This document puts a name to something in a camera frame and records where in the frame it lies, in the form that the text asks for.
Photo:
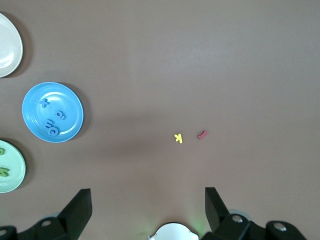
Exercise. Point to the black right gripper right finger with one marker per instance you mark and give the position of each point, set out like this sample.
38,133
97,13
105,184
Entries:
217,220

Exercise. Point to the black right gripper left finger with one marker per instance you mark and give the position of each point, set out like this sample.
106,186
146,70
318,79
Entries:
72,215

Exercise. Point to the green foam letter N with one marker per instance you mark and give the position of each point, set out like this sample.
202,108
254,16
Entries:
4,173

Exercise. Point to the blue foam letter G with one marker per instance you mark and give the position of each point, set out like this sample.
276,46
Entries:
57,132

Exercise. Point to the green foam letter B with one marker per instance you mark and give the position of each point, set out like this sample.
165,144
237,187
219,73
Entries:
2,151

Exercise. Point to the blue foam letter m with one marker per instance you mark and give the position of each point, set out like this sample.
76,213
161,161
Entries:
47,123

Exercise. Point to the blue foam letter x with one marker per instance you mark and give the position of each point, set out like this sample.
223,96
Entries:
44,103

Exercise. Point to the green plate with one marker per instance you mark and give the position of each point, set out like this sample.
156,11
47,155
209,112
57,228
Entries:
12,160

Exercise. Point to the red foam letter r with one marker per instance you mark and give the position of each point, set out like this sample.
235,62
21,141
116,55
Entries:
202,135

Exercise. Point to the yellow foam letter k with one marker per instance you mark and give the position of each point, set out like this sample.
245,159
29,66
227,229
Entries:
179,138

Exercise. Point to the blue plate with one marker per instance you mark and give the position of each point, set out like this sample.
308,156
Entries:
67,105

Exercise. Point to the brown table cover mat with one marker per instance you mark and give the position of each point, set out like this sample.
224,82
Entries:
150,75

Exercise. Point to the beige plate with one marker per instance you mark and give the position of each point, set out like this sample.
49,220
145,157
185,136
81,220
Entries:
7,50

